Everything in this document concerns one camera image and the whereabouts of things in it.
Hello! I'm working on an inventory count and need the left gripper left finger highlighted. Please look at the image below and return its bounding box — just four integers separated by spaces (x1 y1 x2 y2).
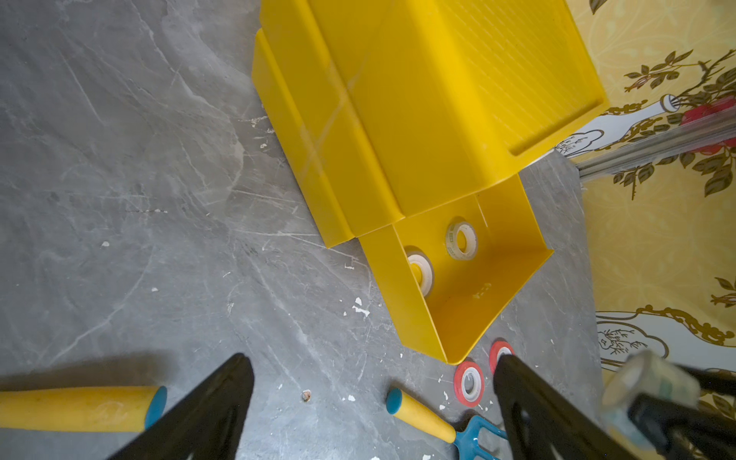
111 353 255 460

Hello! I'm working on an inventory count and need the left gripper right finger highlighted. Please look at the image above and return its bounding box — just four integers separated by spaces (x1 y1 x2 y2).
494 355 634 459

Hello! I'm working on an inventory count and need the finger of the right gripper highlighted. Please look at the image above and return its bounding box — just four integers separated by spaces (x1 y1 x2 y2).
629 365 735 459

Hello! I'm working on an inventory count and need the red tape roll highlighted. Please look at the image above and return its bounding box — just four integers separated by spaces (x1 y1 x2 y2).
489 339 515 374
453 361 485 407

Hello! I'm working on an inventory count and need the clear tape roll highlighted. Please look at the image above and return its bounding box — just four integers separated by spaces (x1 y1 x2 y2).
446 218 478 261
600 350 702 456
407 250 434 297

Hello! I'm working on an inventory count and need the yellow three-drawer cabinet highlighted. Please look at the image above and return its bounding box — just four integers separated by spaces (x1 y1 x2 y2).
252 1 609 365

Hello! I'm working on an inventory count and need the green trowel with yellow handle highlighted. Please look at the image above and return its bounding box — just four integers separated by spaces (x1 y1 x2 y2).
1 386 168 433

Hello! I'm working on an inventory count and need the blue rake with yellow handle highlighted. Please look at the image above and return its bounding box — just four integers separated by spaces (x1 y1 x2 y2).
385 388 508 460

